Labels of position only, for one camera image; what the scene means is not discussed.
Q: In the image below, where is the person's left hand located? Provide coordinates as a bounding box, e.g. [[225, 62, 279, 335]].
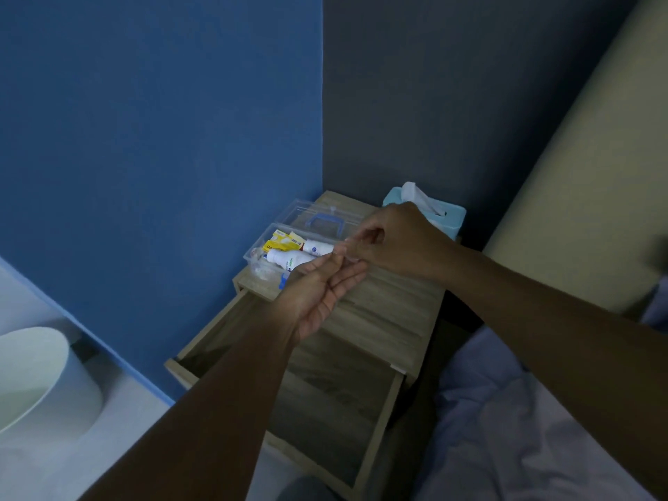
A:
[[271, 245, 369, 346]]

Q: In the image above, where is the teal tissue box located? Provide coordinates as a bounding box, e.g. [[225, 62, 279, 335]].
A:
[[382, 186, 467, 241]]

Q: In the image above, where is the person's right forearm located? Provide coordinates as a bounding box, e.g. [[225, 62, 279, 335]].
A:
[[443, 240, 668, 497]]

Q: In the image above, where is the white tissue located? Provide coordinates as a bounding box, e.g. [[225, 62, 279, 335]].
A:
[[401, 181, 447, 217]]

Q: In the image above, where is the large white bottle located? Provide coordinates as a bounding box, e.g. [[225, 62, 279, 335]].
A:
[[265, 249, 317, 273]]

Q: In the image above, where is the beige bed headboard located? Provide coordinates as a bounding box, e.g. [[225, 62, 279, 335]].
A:
[[483, 0, 668, 315]]

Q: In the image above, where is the wooden nightstand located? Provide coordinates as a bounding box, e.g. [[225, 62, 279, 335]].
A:
[[232, 190, 447, 388]]

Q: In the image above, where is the person's right hand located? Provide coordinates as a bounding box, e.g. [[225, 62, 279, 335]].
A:
[[342, 202, 456, 285]]

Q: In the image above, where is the white waste bin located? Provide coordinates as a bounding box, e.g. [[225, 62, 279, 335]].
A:
[[0, 327, 104, 450]]

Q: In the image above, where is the clear plastic storage box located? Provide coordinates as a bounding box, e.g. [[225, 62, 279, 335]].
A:
[[242, 221, 337, 288]]

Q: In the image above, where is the yellow medicine packet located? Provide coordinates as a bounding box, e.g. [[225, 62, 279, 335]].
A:
[[262, 229, 307, 254]]

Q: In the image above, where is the person's left forearm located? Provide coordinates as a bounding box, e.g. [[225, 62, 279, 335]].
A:
[[78, 307, 299, 501]]

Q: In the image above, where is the clear box lid blue handle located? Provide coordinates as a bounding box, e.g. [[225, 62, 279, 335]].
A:
[[276, 199, 367, 246]]

